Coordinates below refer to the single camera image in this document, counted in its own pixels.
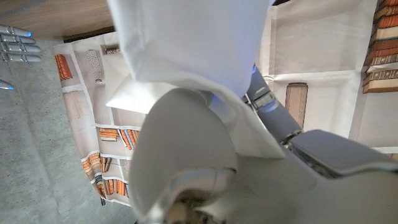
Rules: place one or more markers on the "printed bookshelf backdrop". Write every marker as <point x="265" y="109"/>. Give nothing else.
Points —
<point x="326" y="46"/>

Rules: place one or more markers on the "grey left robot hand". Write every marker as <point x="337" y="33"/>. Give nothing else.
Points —
<point x="183" y="140"/>

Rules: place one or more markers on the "white cloth napkin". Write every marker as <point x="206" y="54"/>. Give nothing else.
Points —
<point x="192" y="40"/>

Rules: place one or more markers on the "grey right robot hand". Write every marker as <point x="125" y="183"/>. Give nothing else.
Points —
<point x="18" y="48"/>

